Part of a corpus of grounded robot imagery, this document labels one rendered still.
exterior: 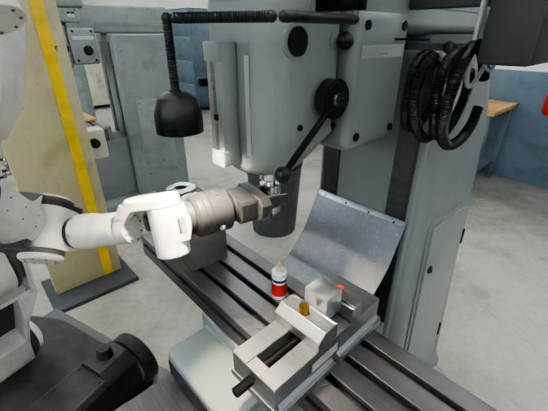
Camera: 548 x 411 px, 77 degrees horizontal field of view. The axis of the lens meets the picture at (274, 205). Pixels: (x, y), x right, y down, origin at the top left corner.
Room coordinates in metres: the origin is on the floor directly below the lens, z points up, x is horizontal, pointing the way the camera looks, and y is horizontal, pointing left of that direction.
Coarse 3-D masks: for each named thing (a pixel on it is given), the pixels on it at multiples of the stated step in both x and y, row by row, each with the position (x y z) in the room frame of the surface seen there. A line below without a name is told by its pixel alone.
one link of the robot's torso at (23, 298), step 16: (32, 272) 0.76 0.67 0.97; (16, 288) 0.74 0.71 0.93; (32, 288) 0.74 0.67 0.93; (0, 304) 0.68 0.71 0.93; (16, 304) 0.71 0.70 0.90; (32, 304) 0.73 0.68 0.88; (0, 320) 0.70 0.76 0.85; (16, 320) 0.74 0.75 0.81; (0, 336) 0.72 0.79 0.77; (16, 336) 0.73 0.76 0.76; (32, 336) 0.77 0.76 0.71; (0, 352) 0.68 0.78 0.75; (16, 352) 0.71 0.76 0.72; (32, 352) 0.75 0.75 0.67; (0, 368) 0.67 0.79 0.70; (16, 368) 0.71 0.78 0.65
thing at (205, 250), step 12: (180, 192) 0.94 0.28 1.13; (192, 192) 0.94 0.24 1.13; (192, 240) 0.82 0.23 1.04; (204, 240) 0.84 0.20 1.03; (216, 240) 0.87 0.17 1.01; (192, 252) 0.82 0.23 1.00; (204, 252) 0.84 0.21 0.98; (216, 252) 0.86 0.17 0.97; (192, 264) 0.81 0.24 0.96; (204, 264) 0.84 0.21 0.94
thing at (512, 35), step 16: (496, 0) 0.61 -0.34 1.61; (512, 0) 0.59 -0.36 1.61; (528, 0) 0.58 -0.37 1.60; (544, 0) 0.56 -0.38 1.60; (496, 16) 0.61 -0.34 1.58; (512, 16) 0.59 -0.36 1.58; (528, 16) 0.57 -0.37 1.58; (544, 16) 0.56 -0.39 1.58; (496, 32) 0.60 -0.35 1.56; (512, 32) 0.59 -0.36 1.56; (528, 32) 0.57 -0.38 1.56; (544, 32) 0.57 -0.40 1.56; (480, 48) 0.62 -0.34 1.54; (496, 48) 0.60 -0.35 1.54; (512, 48) 0.58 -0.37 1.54; (528, 48) 0.57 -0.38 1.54; (544, 48) 0.59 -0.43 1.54; (496, 64) 0.60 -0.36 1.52; (512, 64) 0.58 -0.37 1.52; (528, 64) 0.56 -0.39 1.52
